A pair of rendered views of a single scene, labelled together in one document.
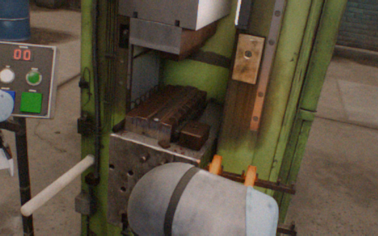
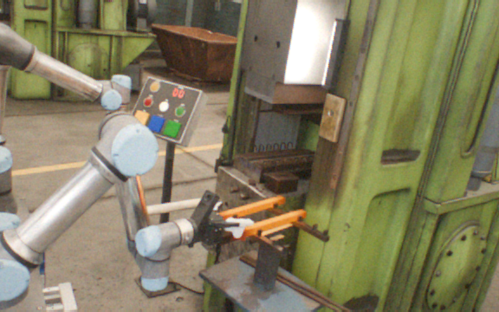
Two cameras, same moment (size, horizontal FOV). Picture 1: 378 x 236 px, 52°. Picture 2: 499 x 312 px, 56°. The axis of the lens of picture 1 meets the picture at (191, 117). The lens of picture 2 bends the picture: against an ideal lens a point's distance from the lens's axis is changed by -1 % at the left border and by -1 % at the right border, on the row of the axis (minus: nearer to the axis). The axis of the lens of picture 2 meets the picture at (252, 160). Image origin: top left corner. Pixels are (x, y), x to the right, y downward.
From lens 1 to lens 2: 0.98 m
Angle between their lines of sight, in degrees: 31
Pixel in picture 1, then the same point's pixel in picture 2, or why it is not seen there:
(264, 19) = (346, 83)
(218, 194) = (121, 121)
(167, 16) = (268, 70)
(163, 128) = (256, 169)
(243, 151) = (323, 209)
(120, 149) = (223, 181)
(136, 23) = (249, 76)
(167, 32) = (266, 84)
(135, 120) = (240, 159)
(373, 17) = not seen: outside the picture
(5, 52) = (169, 89)
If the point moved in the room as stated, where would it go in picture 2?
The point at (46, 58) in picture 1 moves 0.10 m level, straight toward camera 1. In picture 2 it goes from (193, 99) to (185, 102)
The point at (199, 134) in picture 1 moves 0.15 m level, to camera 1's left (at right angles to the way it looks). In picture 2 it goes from (279, 178) to (249, 167)
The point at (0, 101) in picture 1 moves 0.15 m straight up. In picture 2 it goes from (111, 96) to (113, 55)
